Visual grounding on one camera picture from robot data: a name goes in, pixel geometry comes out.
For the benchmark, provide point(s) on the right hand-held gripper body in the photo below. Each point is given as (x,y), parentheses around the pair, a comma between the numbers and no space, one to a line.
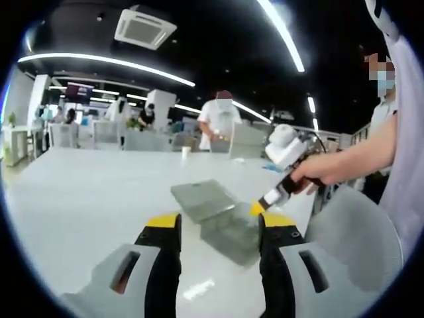
(285,145)

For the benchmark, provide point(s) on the person's right hand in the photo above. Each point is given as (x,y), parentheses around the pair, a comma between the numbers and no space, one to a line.
(314,169)

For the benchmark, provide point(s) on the grey desk partition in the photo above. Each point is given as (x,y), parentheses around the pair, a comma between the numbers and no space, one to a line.
(250,140)

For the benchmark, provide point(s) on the person's light shirt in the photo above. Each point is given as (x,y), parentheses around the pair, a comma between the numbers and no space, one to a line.
(409,149)

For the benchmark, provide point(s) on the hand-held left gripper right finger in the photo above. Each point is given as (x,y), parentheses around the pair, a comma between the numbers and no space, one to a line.
(291,265)

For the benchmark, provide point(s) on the dark wall display screen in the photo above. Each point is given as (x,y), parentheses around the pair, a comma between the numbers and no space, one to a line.
(79,91)

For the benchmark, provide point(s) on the clear plastic guide fixture box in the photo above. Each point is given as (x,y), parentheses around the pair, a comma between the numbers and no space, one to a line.
(202,195)

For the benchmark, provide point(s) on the green potted plant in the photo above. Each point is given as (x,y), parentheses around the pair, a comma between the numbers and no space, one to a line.
(11,119)

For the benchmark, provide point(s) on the ceiling air conditioner unit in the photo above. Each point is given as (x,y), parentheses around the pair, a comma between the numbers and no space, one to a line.
(144,28)

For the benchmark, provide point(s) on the white tissue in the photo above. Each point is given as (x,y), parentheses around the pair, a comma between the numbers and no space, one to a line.
(239,160)

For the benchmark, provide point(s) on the blue cloth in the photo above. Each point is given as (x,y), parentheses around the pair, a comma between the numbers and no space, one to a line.
(271,168)

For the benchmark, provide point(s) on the white paper cup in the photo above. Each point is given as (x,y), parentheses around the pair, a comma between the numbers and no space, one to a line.
(185,153)

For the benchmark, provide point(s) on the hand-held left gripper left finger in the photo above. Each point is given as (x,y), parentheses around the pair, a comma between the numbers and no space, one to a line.
(139,265)

